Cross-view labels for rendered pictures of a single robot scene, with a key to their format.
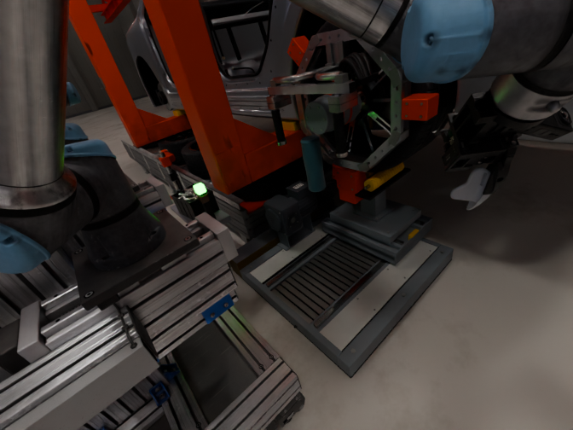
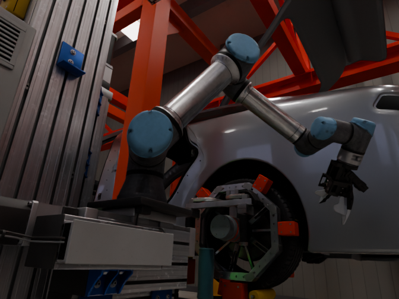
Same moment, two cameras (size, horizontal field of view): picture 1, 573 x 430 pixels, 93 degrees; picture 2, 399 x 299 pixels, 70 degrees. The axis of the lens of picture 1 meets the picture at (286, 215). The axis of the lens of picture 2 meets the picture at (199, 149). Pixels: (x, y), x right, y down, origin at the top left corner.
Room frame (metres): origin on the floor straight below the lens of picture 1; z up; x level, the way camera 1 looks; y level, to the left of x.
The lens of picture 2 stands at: (-0.35, 0.51, 0.67)
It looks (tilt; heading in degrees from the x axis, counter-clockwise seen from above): 21 degrees up; 338
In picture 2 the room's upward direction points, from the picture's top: 3 degrees clockwise
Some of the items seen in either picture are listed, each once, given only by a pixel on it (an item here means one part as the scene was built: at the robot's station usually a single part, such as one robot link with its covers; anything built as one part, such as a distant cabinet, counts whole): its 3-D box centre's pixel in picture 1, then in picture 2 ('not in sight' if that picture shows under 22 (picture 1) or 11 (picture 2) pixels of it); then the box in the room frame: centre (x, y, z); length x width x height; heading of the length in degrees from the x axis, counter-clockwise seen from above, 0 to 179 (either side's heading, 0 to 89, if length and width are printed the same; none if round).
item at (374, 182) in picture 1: (384, 175); (262, 295); (1.12, -0.49, 0.51); 0.29 x 0.06 x 0.06; 123
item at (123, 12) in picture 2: not in sight; (86, 41); (2.20, 0.77, 2.68); 1.77 x 0.10 x 0.12; 33
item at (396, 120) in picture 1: (344, 105); (234, 229); (1.17, -0.34, 0.85); 0.54 x 0.07 x 0.54; 33
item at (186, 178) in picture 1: (178, 176); not in sight; (2.47, 0.90, 0.28); 2.47 x 0.09 x 0.22; 33
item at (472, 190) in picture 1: (468, 192); (340, 209); (0.36, -0.30, 0.85); 0.06 x 0.03 x 0.09; 82
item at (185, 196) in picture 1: (194, 201); not in sight; (1.32, 0.46, 0.51); 0.20 x 0.14 x 0.13; 41
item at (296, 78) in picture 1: (300, 66); (210, 196); (1.19, -0.19, 1.03); 0.19 x 0.18 x 0.11; 123
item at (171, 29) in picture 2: not in sight; (235, 91); (2.14, -0.90, 2.54); 2.58 x 0.12 x 0.42; 123
